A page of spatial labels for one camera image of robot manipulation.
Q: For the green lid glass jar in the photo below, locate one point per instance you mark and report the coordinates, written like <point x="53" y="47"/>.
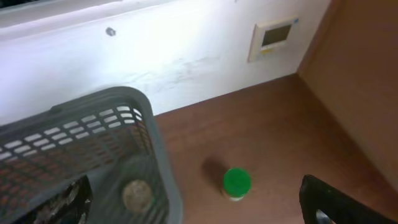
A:
<point x="236" y="183"/>

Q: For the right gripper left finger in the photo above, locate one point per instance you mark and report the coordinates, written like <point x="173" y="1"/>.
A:
<point x="70" y="206"/>

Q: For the beige wall control panel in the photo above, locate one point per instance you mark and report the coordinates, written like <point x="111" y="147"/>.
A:
<point x="270" y="37"/>

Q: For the grey plastic shopping basket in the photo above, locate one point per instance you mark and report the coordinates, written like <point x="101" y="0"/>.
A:
<point x="110" y="136"/>

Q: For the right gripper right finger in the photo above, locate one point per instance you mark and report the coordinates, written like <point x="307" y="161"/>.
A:
<point x="322" y="203"/>

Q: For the silver tin can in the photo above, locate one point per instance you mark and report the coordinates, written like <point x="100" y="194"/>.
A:
<point x="137" y="196"/>

